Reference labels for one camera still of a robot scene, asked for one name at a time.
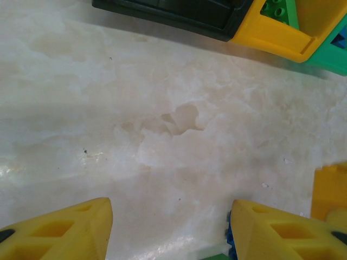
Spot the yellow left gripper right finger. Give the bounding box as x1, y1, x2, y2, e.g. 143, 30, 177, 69
229, 199, 347, 260

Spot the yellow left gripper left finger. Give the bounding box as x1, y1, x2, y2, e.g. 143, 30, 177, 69
0, 197, 113, 260

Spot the blue lego brick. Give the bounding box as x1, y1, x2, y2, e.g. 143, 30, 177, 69
224, 210, 237, 259
332, 32, 347, 50

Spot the dark green lego brick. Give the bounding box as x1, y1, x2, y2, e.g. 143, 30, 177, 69
283, 0, 300, 30
200, 251, 232, 260

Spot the yellow lego brick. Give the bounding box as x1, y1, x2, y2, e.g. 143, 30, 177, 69
310, 161, 347, 231

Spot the green plastic bin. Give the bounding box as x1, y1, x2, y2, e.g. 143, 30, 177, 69
305, 18, 347, 77

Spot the yellow plastic bin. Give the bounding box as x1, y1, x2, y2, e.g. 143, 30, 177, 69
230, 0, 347, 64

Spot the light green lego brick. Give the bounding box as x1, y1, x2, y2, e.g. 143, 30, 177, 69
259, 0, 288, 18

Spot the black plastic bin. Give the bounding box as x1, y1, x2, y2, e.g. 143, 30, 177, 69
92, 0, 255, 43

